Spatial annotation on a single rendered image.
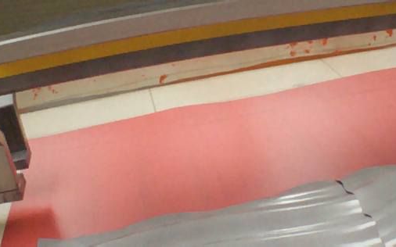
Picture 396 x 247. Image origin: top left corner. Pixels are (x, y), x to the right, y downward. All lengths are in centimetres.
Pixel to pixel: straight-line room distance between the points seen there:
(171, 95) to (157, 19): 21
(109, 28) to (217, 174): 13
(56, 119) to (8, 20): 20
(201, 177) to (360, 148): 11
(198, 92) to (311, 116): 11
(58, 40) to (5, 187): 10
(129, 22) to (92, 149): 17
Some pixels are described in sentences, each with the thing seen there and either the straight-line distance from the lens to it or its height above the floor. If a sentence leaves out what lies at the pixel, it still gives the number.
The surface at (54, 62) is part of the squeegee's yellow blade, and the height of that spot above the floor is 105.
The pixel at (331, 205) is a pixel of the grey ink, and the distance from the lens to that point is 27.
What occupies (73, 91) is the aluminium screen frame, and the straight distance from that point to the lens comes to 44.
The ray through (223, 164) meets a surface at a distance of 32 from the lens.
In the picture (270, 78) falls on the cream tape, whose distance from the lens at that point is 43.
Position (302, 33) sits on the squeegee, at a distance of 26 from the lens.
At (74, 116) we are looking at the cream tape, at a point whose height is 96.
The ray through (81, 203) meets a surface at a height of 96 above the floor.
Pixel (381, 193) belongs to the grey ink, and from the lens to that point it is 28.
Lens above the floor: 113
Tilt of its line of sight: 28 degrees down
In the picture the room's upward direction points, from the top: 7 degrees counter-clockwise
